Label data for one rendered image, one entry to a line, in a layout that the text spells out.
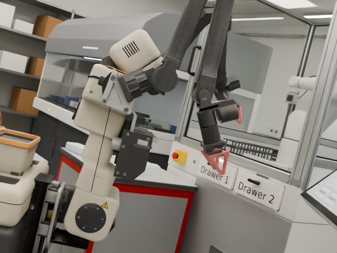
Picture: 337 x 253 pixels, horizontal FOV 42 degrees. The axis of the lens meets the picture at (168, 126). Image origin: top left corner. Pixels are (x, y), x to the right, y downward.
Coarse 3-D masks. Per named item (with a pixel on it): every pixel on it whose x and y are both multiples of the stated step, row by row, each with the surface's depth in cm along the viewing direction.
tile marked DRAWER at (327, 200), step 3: (333, 192) 138; (330, 195) 138; (333, 195) 136; (336, 195) 135; (324, 198) 139; (327, 198) 137; (330, 198) 136; (333, 198) 134; (336, 198) 132; (324, 201) 137; (327, 201) 135; (330, 201) 133; (333, 201) 132; (336, 201) 130; (327, 204) 133; (330, 204) 131; (333, 204) 130
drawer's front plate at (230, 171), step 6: (204, 162) 242; (198, 168) 246; (210, 168) 237; (228, 168) 226; (234, 168) 222; (198, 174) 245; (204, 174) 241; (210, 174) 237; (216, 174) 233; (228, 174) 225; (234, 174) 222; (210, 180) 236; (216, 180) 232; (222, 180) 228; (228, 180) 224; (234, 180) 223; (228, 186) 224
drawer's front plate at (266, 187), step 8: (240, 176) 218; (248, 176) 213; (256, 176) 209; (240, 184) 217; (248, 184) 212; (264, 184) 204; (272, 184) 200; (240, 192) 216; (248, 192) 211; (264, 192) 203; (272, 192) 199; (280, 192) 196; (256, 200) 206; (264, 200) 202; (272, 200) 199; (280, 200) 196; (272, 208) 198
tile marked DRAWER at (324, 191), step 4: (320, 188) 150; (324, 188) 147; (328, 188) 145; (316, 192) 149; (320, 192) 146; (324, 192) 144; (328, 192) 141; (316, 196) 145; (320, 196) 143; (324, 196) 140
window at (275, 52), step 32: (256, 0) 235; (288, 0) 216; (320, 0) 200; (256, 32) 231; (288, 32) 213; (320, 32) 197; (256, 64) 227; (288, 64) 209; (256, 96) 223; (288, 96) 206; (192, 128) 263; (224, 128) 239; (256, 128) 219; (288, 128) 203; (288, 160) 199
